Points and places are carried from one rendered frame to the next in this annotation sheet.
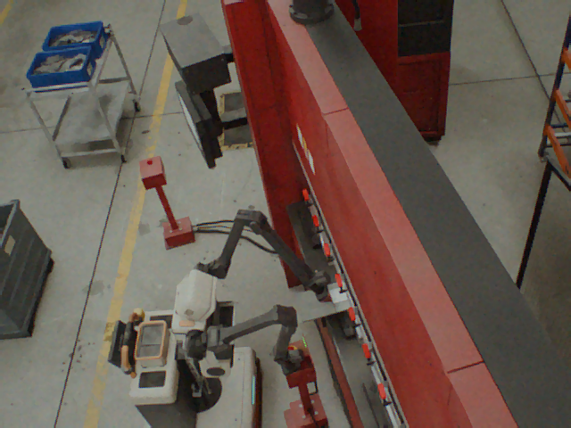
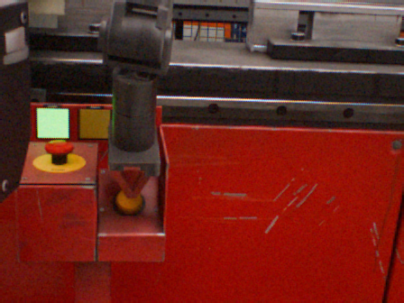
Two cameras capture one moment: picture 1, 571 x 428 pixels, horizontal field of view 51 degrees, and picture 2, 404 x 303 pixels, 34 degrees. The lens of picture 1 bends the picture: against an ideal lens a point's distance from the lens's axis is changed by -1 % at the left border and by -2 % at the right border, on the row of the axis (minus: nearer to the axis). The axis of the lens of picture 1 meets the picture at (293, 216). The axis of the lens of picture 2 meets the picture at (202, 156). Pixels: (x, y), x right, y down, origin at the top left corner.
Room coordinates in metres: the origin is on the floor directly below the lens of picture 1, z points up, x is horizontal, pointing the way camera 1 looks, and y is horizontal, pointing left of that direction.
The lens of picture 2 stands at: (1.46, 1.01, 1.13)
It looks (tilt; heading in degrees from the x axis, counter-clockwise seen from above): 21 degrees down; 270
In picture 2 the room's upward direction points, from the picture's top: 4 degrees clockwise
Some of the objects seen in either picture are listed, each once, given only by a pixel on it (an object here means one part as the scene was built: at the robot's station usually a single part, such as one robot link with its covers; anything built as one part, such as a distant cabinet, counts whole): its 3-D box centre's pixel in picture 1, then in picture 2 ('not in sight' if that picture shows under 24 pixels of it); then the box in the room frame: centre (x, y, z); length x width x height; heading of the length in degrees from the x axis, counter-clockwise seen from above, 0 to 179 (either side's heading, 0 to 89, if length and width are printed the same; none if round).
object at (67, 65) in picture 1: (62, 69); not in sight; (4.67, 1.73, 0.92); 0.50 x 0.36 x 0.18; 83
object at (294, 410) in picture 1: (304, 415); not in sight; (1.62, 0.16, 0.06); 0.25 x 0.20 x 0.12; 99
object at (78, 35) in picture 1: (76, 42); not in sight; (5.09, 1.65, 0.92); 0.50 x 0.36 x 0.18; 83
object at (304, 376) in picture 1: (296, 360); (93, 180); (1.62, 0.13, 0.75); 0.20 x 0.16 x 0.18; 9
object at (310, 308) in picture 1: (322, 301); not in sight; (1.80, -0.07, 1.00); 0.26 x 0.18 x 0.01; 97
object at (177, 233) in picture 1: (165, 202); not in sight; (3.34, 0.95, 0.41); 0.25 x 0.20 x 0.83; 97
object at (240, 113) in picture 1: (244, 131); not in sight; (3.08, 0.21, 1.17); 0.40 x 0.24 x 0.07; 7
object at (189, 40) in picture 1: (207, 99); not in sight; (3.01, 0.38, 1.53); 0.51 x 0.25 x 0.85; 15
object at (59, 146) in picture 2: not in sight; (59, 154); (1.67, 0.14, 0.79); 0.04 x 0.04 x 0.04
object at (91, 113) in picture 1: (86, 98); not in sight; (4.84, 1.69, 0.47); 0.90 x 0.66 x 0.95; 173
